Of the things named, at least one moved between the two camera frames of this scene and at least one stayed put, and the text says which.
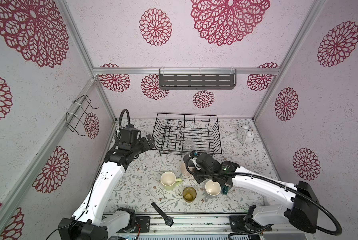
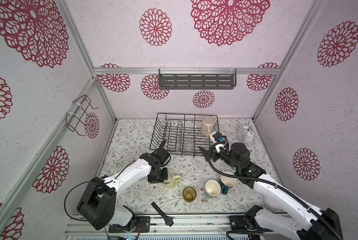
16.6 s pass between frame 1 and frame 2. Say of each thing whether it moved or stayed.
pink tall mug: moved
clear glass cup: stayed
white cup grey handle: stayed
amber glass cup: stayed
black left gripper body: moved
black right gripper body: moved
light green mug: stayed
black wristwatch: stayed
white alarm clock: stayed
